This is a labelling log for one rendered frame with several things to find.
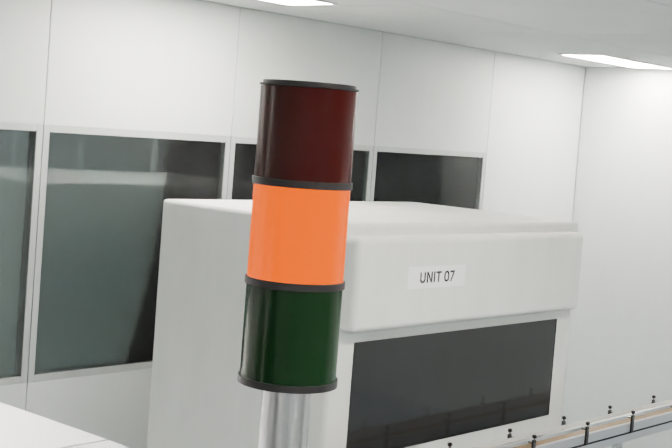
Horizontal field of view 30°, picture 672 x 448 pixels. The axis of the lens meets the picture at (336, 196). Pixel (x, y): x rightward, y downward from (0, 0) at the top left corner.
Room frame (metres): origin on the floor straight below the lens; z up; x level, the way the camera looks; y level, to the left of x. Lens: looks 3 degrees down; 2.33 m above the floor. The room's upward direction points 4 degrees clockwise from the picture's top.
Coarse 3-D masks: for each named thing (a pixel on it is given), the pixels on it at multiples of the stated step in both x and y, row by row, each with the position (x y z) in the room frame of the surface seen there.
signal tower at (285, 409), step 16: (272, 80) 0.61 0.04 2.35; (288, 80) 0.61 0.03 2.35; (256, 176) 0.62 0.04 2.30; (272, 288) 0.61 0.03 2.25; (288, 288) 0.60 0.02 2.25; (304, 288) 0.61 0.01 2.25; (320, 288) 0.61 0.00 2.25; (336, 288) 0.62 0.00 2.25; (256, 384) 0.61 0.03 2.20; (272, 384) 0.61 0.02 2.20; (336, 384) 0.62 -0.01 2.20; (272, 400) 0.62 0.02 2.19; (288, 400) 0.62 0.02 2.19; (304, 400) 0.62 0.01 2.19; (272, 416) 0.62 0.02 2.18; (288, 416) 0.62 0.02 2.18; (304, 416) 0.62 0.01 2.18; (272, 432) 0.62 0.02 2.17; (288, 432) 0.62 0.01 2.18; (304, 432) 0.62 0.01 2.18
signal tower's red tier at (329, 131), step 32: (288, 96) 0.61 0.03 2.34; (320, 96) 0.61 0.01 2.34; (352, 96) 0.62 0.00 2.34; (288, 128) 0.61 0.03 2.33; (320, 128) 0.61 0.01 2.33; (352, 128) 0.62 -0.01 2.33; (256, 160) 0.62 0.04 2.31; (288, 160) 0.61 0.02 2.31; (320, 160) 0.61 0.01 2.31; (352, 160) 0.63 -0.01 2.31
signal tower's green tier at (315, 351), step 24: (264, 288) 0.61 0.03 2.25; (264, 312) 0.61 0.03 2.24; (288, 312) 0.61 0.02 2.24; (312, 312) 0.61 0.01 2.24; (336, 312) 0.62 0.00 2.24; (264, 336) 0.61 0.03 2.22; (288, 336) 0.61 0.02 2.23; (312, 336) 0.61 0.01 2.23; (336, 336) 0.62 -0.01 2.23; (264, 360) 0.61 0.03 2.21; (288, 360) 0.61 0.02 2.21; (312, 360) 0.61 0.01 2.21; (336, 360) 0.62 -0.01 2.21; (288, 384) 0.61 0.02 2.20; (312, 384) 0.61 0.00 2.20
